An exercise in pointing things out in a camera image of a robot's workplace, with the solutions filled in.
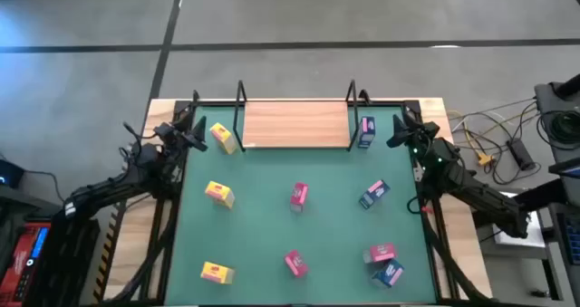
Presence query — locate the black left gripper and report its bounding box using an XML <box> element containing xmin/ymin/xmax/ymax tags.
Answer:
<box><xmin>153</xmin><ymin>115</ymin><xmax>209</xmax><ymax>153</ymax></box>

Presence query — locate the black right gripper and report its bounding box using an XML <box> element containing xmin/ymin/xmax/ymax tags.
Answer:
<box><xmin>386</xmin><ymin>115</ymin><xmax>440</xmax><ymax>150</ymax></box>

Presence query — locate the yellow Corn Pops cereal box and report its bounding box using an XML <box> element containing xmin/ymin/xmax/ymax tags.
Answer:
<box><xmin>199</xmin><ymin>261</ymin><xmax>236</xmax><ymax>285</ymax></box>
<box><xmin>208</xmin><ymin>121</ymin><xmax>238</xmax><ymax>156</ymax></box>
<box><xmin>204</xmin><ymin>180</ymin><xmax>237</xmax><ymax>210</ymax></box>

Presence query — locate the blue Frosted Flakes cereal box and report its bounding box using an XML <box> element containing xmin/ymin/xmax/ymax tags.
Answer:
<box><xmin>358</xmin><ymin>178</ymin><xmax>392</xmax><ymax>211</ymax></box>
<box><xmin>357</xmin><ymin>115</ymin><xmax>377</xmax><ymax>149</ymax></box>
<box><xmin>371</xmin><ymin>258</ymin><xmax>405</xmax><ymax>289</ymax></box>

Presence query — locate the pink Raisin Bran cereal box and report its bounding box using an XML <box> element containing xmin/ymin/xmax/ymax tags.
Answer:
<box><xmin>289</xmin><ymin>181</ymin><xmax>310</xmax><ymax>214</ymax></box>
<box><xmin>284</xmin><ymin>249</ymin><xmax>310</xmax><ymax>279</ymax></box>
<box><xmin>362</xmin><ymin>242</ymin><xmax>399</xmax><ymax>265</ymax></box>

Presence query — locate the black power brick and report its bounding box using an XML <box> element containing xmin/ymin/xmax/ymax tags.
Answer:
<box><xmin>506</xmin><ymin>138</ymin><xmax>537</xmax><ymax>172</ymax></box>

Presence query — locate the green table mat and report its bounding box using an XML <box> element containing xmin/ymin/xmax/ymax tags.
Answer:
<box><xmin>163</xmin><ymin>105</ymin><xmax>439</xmax><ymax>306</ymax></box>

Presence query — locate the grey desk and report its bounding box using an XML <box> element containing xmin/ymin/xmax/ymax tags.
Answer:
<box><xmin>533</xmin><ymin>81</ymin><xmax>580</xmax><ymax>307</ymax></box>

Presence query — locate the black diagonal beam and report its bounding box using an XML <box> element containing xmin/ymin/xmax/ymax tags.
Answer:
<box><xmin>511</xmin><ymin>178</ymin><xmax>568</xmax><ymax>214</ymax></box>

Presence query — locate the yellow black hazard strip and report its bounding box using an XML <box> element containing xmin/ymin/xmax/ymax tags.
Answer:
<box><xmin>92</xmin><ymin>197</ymin><xmax>128</xmax><ymax>303</ymax></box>

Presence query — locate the white board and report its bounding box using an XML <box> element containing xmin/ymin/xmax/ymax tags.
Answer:
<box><xmin>492</xmin><ymin>191</ymin><xmax>546</xmax><ymax>249</ymax></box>

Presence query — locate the black plastic crate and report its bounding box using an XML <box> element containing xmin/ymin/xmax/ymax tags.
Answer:
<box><xmin>26</xmin><ymin>216</ymin><xmax>102</xmax><ymax>307</ymax></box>

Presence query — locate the black device with blue light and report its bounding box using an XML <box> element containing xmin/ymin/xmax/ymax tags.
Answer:
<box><xmin>0</xmin><ymin>158</ymin><xmax>26</xmax><ymax>189</ymax></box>

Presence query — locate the black keyboard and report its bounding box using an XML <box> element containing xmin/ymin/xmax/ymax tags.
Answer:
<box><xmin>556</xmin><ymin>211</ymin><xmax>580</xmax><ymax>265</ymax></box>

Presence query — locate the red device with blue display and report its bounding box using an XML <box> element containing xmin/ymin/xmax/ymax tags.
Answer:
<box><xmin>0</xmin><ymin>222</ymin><xmax>52</xmax><ymax>307</ymax></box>

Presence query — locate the black metal table frame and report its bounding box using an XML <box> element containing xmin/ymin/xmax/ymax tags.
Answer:
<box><xmin>97</xmin><ymin>88</ymin><xmax>499</xmax><ymax>307</ymax></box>

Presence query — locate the black and red base cable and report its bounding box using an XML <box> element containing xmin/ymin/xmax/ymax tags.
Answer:
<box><xmin>406</xmin><ymin>195</ymin><xmax>431</xmax><ymax>216</ymax></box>

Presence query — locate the wooden shelf with black frame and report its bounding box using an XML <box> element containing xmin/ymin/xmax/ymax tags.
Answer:
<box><xmin>232</xmin><ymin>79</ymin><xmax>360</xmax><ymax>153</ymax></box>

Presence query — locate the coiled black cable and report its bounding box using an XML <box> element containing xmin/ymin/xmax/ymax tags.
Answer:
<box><xmin>536</xmin><ymin>110</ymin><xmax>580</xmax><ymax>152</ymax></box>

